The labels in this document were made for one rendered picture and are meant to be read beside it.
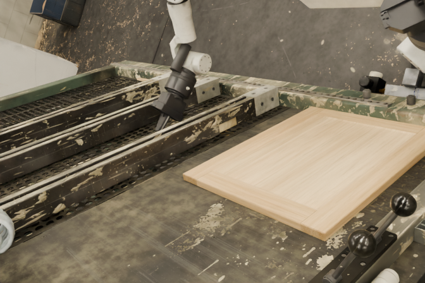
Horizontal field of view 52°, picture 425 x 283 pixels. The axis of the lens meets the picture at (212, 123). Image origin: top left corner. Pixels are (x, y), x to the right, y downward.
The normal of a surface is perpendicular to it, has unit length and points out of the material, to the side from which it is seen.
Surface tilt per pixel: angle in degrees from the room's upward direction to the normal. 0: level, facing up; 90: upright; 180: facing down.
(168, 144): 90
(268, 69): 0
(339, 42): 0
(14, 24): 90
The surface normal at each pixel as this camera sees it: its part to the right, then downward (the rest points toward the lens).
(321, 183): -0.14, -0.92
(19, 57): 0.63, 0.28
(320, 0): -0.51, 0.82
